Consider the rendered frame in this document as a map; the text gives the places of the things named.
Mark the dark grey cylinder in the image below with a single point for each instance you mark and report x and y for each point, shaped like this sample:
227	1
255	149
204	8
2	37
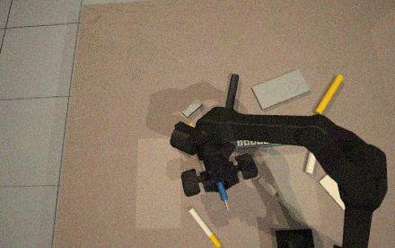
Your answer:
232	91

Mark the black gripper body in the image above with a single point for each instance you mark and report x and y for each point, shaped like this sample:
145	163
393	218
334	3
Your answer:
209	177

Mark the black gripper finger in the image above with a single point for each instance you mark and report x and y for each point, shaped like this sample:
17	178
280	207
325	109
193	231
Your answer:
228	184
213	189

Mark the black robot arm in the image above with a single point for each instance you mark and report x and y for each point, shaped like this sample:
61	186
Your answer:
359	169

